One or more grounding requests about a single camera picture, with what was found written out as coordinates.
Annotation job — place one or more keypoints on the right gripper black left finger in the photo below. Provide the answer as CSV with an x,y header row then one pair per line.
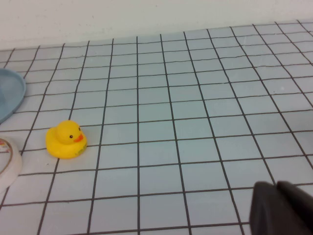
x,y
266,215

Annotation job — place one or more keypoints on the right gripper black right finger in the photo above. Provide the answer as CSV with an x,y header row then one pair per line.
x,y
297,199

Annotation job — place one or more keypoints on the blue cup stand with pegs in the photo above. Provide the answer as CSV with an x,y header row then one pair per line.
x,y
9,95

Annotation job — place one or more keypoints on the yellow rubber duck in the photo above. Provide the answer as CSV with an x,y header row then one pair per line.
x,y
64,143

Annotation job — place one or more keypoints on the white double-sided tape roll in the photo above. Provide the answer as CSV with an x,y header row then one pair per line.
x,y
15,166

